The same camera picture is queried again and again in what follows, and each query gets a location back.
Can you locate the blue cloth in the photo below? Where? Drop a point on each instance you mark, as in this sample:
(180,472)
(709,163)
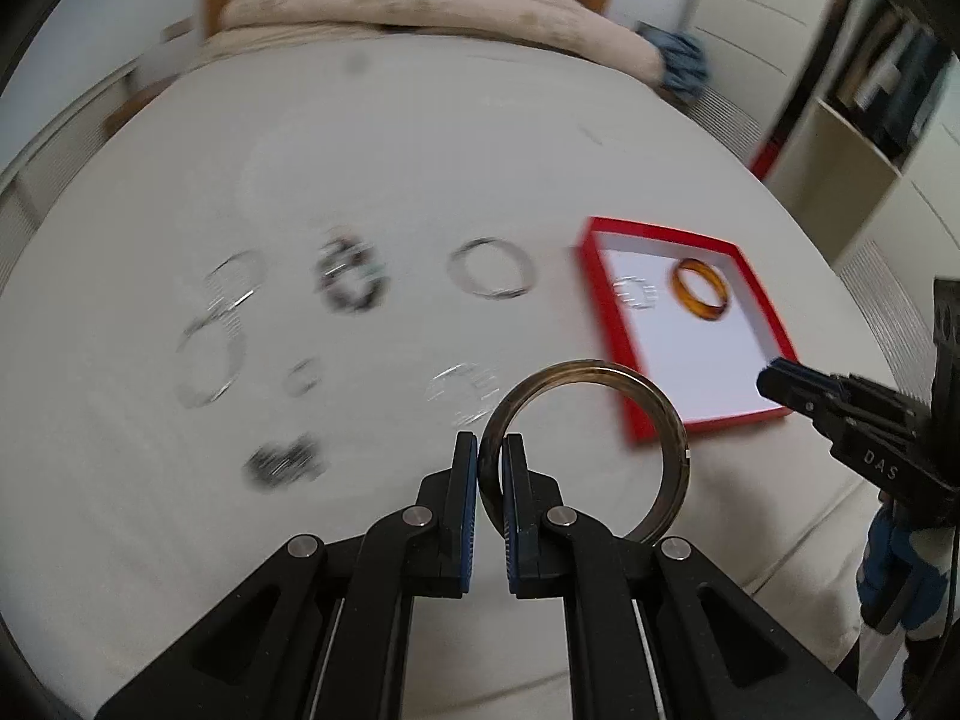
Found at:
(682,60)

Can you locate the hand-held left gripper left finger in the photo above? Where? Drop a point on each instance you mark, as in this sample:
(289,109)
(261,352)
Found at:
(466,510)

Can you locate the dark brown bangle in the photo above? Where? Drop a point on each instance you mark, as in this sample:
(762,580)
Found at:
(577,373)

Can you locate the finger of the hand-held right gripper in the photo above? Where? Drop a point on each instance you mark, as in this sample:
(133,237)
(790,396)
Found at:
(870,457)
(795,376)

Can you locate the white open shelf unit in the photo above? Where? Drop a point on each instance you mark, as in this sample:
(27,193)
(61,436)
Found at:
(847,157)

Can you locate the person's right hand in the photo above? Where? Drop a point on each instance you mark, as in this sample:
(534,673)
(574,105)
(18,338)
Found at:
(896,570)

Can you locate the dark hanging clothes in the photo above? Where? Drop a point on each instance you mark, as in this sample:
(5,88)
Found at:
(892,67)

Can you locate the plain silver bangle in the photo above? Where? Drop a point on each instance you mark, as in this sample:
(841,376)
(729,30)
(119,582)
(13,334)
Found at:
(459,270)

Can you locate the red jewelry box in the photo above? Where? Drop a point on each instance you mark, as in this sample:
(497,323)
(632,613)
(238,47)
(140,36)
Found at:
(697,367)

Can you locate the white bed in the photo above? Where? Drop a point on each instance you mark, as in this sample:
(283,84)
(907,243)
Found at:
(375,165)

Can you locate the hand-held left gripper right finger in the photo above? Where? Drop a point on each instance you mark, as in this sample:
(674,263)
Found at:
(511,517)

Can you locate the white low cabinet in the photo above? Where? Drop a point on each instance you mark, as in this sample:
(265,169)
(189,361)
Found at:
(112,101)

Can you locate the white radiator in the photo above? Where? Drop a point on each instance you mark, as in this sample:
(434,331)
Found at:
(885,315)

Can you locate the amber bangle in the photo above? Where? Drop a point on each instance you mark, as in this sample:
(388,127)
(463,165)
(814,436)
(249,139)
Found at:
(677,289)

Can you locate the white wardrobe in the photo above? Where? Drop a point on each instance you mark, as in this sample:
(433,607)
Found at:
(757,30)

